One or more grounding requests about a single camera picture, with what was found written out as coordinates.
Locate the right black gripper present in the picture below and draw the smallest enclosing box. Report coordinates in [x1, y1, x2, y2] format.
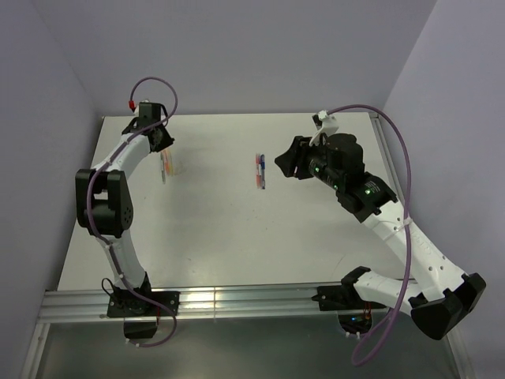
[274, 134, 343, 190]

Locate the blue pen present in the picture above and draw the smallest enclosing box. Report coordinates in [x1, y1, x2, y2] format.
[260, 154, 266, 190]

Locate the red highlighter pen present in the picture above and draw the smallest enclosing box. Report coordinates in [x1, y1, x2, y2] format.
[255, 154, 262, 189]

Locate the orange highlighter pen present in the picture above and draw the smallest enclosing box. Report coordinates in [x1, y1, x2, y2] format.
[167, 150, 174, 176]

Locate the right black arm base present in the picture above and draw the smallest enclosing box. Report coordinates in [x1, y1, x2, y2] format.
[311, 274, 387, 340]

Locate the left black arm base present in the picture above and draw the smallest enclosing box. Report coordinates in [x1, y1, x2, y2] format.
[107, 280, 181, 340]

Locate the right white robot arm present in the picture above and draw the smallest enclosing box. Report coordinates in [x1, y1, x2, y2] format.
[275, 133, 486, 340]

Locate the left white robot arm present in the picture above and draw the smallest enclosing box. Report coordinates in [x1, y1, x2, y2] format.
[75, 102, 174, 315]

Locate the yellow highlighter pen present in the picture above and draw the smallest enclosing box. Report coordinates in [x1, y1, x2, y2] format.
[163, 151, 170, 175]

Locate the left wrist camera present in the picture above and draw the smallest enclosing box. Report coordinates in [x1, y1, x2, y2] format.
[128, 99, 150, 113]

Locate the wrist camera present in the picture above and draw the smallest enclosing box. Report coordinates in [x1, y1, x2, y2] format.
[309, 110, 339, 146]
[128, 99, 150, 113]

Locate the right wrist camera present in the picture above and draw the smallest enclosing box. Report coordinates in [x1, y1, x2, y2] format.
[309, 110, 339, 146]

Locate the aluminium mounting rail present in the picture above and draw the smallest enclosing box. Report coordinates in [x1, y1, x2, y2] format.
[36, 282, 339, 325]

